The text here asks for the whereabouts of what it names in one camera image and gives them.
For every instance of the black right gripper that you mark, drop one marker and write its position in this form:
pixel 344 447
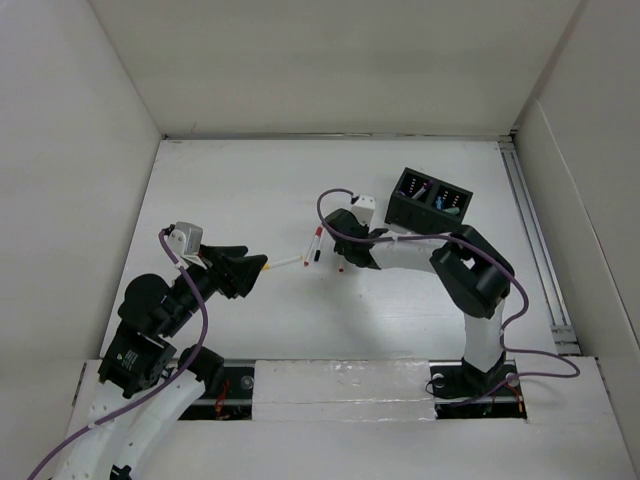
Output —
pixel 339 248

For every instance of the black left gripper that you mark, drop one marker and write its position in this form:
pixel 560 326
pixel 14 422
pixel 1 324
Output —
pixel 233 276

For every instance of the black capped white marker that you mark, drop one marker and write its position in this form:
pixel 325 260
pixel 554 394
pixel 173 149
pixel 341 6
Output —
pixel 318 249

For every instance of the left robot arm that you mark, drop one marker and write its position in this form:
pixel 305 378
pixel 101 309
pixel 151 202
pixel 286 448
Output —
pixel 144 384

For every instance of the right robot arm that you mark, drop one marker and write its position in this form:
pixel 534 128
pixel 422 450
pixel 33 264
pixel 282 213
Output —
pixel 472 272

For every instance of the black desk organizer box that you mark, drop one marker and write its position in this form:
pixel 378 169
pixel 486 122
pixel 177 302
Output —
pixel 421 216

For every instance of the yellow capped white marker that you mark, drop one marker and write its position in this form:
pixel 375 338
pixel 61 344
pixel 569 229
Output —
pixel 284 262

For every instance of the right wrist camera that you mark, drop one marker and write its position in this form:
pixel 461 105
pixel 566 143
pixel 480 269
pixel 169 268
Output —
pixel 363 208

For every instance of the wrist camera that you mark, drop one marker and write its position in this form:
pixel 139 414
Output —
pixel 184 239
pixel 363 208

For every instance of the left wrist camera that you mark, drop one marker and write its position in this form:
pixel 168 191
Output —
pixel 184 239

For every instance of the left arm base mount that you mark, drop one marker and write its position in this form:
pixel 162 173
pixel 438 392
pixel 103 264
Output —
pixel 229 387

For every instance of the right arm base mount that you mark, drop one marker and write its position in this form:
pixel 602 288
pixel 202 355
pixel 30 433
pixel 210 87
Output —
pixel 458 396

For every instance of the aluminium rail right side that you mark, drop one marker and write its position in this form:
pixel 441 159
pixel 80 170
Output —
pixel 562 330

